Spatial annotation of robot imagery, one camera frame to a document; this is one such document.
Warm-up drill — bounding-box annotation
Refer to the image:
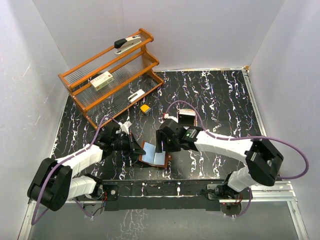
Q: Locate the orange wooden shelf rack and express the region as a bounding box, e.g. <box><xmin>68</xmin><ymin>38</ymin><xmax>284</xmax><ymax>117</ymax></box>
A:
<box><xmin>58</xmin><ymin>28</ymin><xmax>164</xmax><ymax>129</ymax></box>

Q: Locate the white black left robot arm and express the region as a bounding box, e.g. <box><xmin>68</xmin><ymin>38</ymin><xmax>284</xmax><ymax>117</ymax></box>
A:
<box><xmin>27</xmin><ymin>122</ymin><xmax>146</xmax><ymax>211</ymax></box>

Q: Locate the brown leather card holder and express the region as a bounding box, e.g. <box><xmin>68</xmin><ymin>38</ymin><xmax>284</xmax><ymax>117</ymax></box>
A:
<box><xmin>138</xmin><ymin>141</ymin><xmax>172</xmax><ymax>168</ymax></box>

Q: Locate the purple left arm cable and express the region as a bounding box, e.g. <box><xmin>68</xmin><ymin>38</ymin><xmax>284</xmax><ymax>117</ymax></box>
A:
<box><xmin>31</xmin><ymin>116</ymin><xmax>123</xmax><ymax>226</ymax></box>

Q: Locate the yellow grey eraser block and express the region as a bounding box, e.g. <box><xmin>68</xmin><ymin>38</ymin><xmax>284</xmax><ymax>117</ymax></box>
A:
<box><xmin>140</xmin><ymin>104</ymin><xmax>151</xmax><ymax>115</ymax></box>

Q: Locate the black white stapler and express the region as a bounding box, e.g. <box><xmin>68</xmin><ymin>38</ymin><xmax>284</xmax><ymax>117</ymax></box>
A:
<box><xmin>114</xmin><ymin>35</ymin><xmax>142</xmax><ymax>55</ymax></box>

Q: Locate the small white black device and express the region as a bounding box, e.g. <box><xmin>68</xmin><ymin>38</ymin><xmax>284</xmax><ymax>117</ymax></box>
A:
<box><xmin>127</xmin><ymin>89</ymin><xmax>145</xmax><ymax>103</ymax></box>

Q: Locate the aluminium frame rail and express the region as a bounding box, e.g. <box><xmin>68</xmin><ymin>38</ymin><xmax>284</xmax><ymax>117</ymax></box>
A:
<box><xmin>241</xmin><ymin>65</ymin><xmax>309</xmax><ymax>240</ymax></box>

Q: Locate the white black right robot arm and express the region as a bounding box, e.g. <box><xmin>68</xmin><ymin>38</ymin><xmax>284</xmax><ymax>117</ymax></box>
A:
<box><xmin>156</xmin><ymin>119</ymin><xmax>284</xmax><ymax>199</ymax></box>

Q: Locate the white staples box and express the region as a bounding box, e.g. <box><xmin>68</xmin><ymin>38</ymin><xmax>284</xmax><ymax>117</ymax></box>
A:
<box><xmin>90</xmin><ymin>71</ymin><xmax>114</xmax><ymax>92</ymax></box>

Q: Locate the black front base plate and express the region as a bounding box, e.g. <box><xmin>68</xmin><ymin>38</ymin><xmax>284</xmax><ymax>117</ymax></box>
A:
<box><xmin>102</xmin><ymin>179</ymin><xmax>223</xmax><ymax>211</ymax></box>

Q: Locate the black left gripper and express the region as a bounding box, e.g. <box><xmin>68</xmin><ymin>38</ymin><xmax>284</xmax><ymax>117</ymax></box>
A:
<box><xmin>111</xmin><ymin>132</ymin><xmax>146</xmax><ymax>157</ymax></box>

